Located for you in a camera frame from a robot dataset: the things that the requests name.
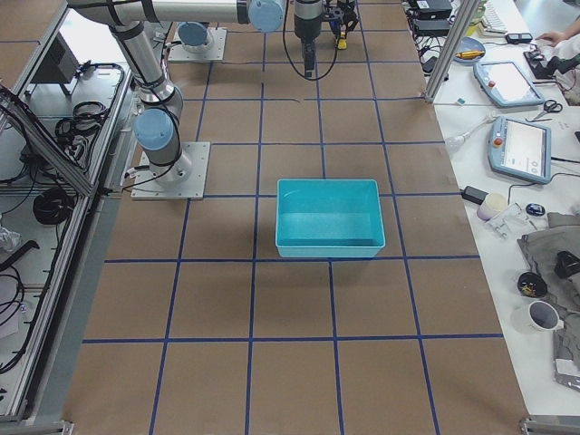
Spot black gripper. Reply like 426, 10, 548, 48
326, 0, 357, 33

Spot yellow toy beetle car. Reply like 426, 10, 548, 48
336, 31, 347, 51

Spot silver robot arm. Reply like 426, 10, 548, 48
110, 22, 192, 184
68, 0, 358, 43

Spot blue bowl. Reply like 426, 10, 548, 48
453, 36, 486, 64

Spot upper teach pendant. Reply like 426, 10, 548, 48
473, 62, 545, 108

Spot teach pendant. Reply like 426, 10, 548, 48
473, 62, 545, 108
488, 116, 552, 184

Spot light blue plastic bin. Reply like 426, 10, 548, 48
275, 179, 386, 258

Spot lower teach pendant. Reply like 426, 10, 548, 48
488, 116, 552, 184

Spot black power adapter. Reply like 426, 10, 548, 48
460, 186, 488, 206

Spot scissors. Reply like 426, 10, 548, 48
529, 100, 563, 122

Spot grey cloth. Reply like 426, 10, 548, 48
517, 212, 579, 391

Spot white paper cup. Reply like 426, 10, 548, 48
511, 300, 564, 334

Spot black braided cable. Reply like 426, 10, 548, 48
282, 13, 340, 82

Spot aluminium frame post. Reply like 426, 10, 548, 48
424, 0, 479, 103

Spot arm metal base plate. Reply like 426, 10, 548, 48
168, 27, 227, 63
130, 141, 210, 200

